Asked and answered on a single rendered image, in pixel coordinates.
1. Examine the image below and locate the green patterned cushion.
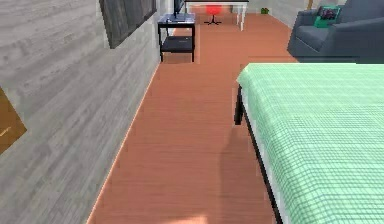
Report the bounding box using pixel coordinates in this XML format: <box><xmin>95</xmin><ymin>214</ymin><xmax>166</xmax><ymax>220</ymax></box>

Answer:
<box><xmin>313</xmin><ymin>5</ymin><xmax>342</xmax><ymax>29</ymax></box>

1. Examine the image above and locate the dark framed wall picture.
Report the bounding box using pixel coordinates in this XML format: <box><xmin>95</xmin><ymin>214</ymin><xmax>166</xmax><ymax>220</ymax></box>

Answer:
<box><xmin>98</xmin><ymin>0</ymin><xmax>158</xmax><ymax>50</ymax></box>

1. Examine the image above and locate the black television stand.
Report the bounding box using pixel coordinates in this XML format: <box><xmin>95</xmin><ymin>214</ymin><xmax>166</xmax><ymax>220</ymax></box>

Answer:
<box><xmin>157</xmin><ymin>13</ymin><xmax>196</xmax><ymax>63</ymax></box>

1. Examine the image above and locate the green checked bed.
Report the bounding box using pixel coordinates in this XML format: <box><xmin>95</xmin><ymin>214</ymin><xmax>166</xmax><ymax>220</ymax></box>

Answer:
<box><xmin>234</xmin><ymin>62</ymin><xmax>384</xmax><ymax>224</ymax></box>

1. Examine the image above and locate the red office chair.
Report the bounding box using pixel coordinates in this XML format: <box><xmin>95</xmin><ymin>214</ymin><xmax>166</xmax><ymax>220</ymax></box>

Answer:
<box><xmin>203</xmin><ymin>4</ymin><xmax>223</xmax><ymax>26</ymax></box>

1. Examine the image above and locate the white desk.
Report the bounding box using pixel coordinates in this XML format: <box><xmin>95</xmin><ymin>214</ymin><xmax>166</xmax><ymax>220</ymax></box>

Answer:
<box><xmin>184</xmin><ymin>0</ymin><xmax>250</xmax><ymax>32</ymax></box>

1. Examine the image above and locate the blue grey sofa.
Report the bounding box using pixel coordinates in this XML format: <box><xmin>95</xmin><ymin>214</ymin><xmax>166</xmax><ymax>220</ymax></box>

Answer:
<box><xmin>287</xmin><ymin>0</ymin><xmax>384</xmax><ymax>64</ymax></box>

